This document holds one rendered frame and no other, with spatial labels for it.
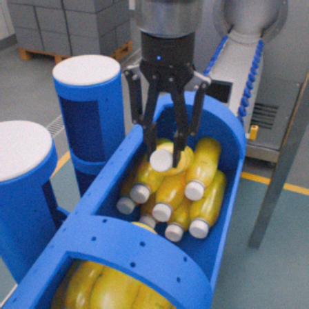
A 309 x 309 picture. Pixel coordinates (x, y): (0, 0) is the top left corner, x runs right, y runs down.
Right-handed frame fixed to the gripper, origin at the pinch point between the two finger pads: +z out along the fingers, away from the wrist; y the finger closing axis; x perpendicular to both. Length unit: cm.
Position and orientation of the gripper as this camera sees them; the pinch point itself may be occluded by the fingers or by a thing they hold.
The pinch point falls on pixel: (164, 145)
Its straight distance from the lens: 54.9
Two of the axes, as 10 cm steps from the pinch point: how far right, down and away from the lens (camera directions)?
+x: -3.5, 6.1, -7.1
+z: 0.0, 7.6, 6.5
